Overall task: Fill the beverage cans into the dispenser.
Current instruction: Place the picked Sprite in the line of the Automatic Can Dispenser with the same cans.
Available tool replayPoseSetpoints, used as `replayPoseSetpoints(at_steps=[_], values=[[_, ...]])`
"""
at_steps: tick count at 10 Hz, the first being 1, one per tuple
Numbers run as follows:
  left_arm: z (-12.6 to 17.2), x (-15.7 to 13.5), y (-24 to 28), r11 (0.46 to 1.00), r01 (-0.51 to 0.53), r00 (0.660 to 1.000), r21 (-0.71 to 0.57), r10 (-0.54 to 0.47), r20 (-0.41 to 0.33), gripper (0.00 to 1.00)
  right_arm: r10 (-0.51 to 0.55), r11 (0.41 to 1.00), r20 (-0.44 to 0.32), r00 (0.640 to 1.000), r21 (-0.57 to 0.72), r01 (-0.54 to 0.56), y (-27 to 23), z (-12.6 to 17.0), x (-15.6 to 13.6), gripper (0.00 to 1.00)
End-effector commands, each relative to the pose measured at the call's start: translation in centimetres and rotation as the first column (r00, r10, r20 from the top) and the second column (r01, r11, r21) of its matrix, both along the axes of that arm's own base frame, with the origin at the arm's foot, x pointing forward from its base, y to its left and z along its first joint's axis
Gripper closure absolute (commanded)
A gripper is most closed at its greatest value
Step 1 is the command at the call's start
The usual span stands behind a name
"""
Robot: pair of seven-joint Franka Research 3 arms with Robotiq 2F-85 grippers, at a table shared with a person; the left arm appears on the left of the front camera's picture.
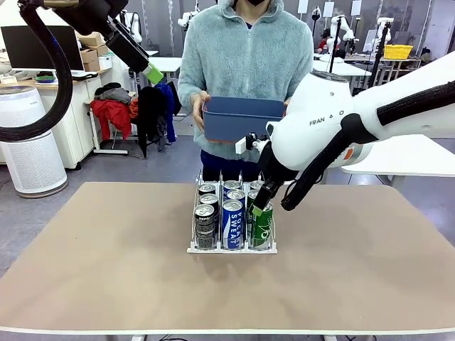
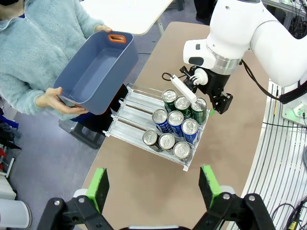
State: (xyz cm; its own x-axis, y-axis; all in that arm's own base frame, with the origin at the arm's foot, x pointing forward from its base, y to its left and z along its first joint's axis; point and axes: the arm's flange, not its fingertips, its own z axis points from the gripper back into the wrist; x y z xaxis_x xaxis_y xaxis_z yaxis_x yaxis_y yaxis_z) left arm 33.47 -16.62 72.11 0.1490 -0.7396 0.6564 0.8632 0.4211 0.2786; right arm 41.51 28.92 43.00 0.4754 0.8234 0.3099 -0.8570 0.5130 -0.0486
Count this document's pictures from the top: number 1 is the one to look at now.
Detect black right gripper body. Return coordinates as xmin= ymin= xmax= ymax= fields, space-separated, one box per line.
xmin=257 ymin=139 xmax=298 ymax=186

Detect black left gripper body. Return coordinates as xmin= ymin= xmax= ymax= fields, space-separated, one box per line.
xmin=53 ymin=0 xmax=127 ymax=37

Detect blue plastic bin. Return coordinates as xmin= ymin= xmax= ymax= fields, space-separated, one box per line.
xmin=201 ymin=96 xmax=288 ymax=144

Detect person's left forearm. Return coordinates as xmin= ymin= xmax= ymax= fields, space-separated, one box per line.
xmin=284 ymin=80 xmax=303 ymax=106

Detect person's right forearm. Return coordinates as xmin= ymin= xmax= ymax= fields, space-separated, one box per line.
xmin=177 ymin=80 xmax=207 ymax=107

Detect white can dispenser rack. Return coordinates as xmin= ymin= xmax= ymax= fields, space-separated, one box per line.
xmin=187 ymin=170 xmax=279 ymax=256

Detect person's right hand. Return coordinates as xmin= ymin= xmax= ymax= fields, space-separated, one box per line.
xmin=191 ymin=91 xmax=211 ymax=138

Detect white lab table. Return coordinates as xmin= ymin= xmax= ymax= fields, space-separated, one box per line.
xmin=312 ymin=60 xmax=373 ymax=92
xmin=131 ymin=56 xmax=183 ymax=88

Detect grey garment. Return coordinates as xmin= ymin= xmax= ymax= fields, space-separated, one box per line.
xmin=94 ymin=82 xmax=132 ymax=106

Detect black jacket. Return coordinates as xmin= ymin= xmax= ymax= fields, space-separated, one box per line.
xmin=136 ymin=86 xmax=170 ymax=159

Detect black computer monitor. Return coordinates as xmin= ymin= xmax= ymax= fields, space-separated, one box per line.
xmin=0 ymin=25 xmax=85 ymax=71

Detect blue jacket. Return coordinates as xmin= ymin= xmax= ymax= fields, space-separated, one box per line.
xmin=154 ymin=82 xmax=182 ymax=144

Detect white cabinet with wooden top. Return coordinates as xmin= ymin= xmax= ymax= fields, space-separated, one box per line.
xmin=35 ymin=69 xmax=111 ymax=171

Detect person in teal fleece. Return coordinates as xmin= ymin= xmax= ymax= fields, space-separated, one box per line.
xmin=177 ymin=0 xmax=314 ymax=184

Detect black stand pole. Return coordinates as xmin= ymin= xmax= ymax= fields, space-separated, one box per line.
xmin=365 ymin=21 xmax=389 ymax=90
xmin=326 ymin=17 xmax=343 ymax=75

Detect large white table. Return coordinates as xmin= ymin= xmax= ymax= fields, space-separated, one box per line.
xmin=339 ymin=134 xmax=455 ymax=188

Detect white air purifier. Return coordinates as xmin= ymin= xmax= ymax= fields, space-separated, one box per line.
xmin=0 ymin=85 xmax=68 ymax=199

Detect wooden shelf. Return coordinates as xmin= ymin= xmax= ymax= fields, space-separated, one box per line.
xmin=389 ymin=58 xmax=423 ymax=77

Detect yellow plastic crate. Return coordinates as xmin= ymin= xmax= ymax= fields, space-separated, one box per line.
xmin=383 ymin=44 xmax=414 ymax=60

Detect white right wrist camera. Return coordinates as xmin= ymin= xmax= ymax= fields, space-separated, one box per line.
xmin=234 ymin=133 xmax=269 ymax=154

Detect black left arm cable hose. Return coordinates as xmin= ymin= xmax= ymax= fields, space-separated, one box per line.
xmin=0 ymin=0 xmax=75 ymax=143

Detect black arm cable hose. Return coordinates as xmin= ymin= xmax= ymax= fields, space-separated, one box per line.
xmin=280 ymin=80 xmax=455 ymax=212
xmin=0 ymin=0 xmax=75 ymax=143

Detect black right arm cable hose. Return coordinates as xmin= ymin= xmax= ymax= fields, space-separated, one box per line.
xmin=280 ymin=80 xmax=455 ymax=212

